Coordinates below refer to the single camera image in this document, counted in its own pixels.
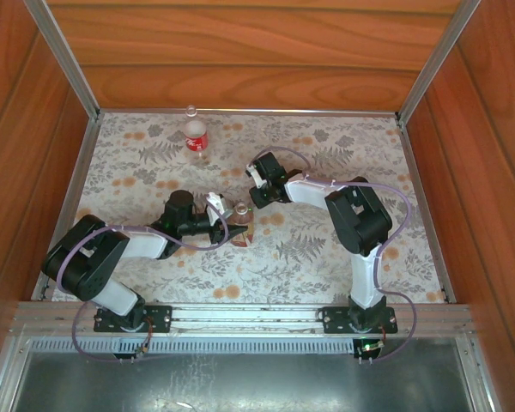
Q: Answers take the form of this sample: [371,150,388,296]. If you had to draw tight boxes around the floral tablecloth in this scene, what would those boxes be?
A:
[51,111,452,304]

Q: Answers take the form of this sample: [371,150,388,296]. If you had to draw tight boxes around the brown tea bottle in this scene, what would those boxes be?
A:
[229,202,255,248]

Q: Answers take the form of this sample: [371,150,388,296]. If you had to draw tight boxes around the white slotted cable duct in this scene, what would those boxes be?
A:
[25,336,456,355]

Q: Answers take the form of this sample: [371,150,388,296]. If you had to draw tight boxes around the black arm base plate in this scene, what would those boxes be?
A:
[93,304,173,334]
[321,305,399,335]

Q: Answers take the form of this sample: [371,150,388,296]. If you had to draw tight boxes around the aluminium frame post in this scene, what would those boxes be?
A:
[394,0,482,122]
[23,0,103,122]

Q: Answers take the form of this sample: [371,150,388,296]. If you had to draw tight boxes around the aluminium side rail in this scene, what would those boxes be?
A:
[396,118,457,302]
[30,118,102,301]

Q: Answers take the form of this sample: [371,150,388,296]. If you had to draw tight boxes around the grey metal sheet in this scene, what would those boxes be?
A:
[12,349,477,412]

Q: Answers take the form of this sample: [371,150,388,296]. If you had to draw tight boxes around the aluminium front beam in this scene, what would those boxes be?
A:
[9,301,474,336]

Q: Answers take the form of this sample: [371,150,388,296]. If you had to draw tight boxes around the aluminium back rail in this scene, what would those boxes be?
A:
[97,107,401,118]

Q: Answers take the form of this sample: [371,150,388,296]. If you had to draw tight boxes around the clear bottle red cola label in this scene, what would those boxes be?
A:
[182,104,210,159]

